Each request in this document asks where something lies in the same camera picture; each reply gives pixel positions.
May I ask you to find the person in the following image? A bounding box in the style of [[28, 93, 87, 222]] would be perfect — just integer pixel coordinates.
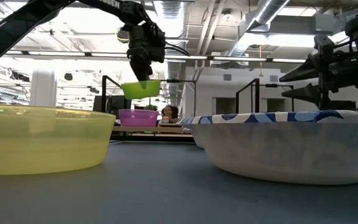
[[161, 105, 180, 124]]

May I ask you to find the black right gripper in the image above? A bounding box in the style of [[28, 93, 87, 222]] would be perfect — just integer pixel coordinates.
[[279, 34, 358, 111]]

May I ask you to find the blue-grey table mat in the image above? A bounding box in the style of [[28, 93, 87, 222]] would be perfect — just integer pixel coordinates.
[[0, 140, 358, 224]]

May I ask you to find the white round column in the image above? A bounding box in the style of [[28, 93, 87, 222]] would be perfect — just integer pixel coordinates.
[[29, 68, 58, 106]]

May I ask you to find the green plastic bowl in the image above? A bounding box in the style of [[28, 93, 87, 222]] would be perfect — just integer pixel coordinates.
[[121, 80, 161, 100]]

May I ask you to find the yellow plastic bowl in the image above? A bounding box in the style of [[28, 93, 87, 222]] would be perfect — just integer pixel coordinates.
[[0, 104, 117, 175]]

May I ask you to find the blue-patterned paper bowl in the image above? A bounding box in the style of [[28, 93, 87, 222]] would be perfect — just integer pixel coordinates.
[[178, 115, 205, 149], [181, 110, 358, 186]]

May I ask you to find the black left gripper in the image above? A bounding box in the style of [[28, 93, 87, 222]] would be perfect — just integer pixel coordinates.
[[126, 21, 167, 90]]

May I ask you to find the wooden shelf with black legs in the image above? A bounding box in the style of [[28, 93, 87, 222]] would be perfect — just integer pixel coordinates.
[[101, 75, 260, 142]]

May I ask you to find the silver ventilation duct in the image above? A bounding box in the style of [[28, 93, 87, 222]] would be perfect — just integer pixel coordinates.
[[227, 0, 291, 58]]

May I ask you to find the purple plastic bowl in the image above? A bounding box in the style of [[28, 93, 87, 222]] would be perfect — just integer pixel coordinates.
[[118, 108, 160, 128]]

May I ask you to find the black monitor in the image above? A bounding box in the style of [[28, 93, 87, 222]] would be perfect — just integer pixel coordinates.
[[93, 95, 132, 119]]

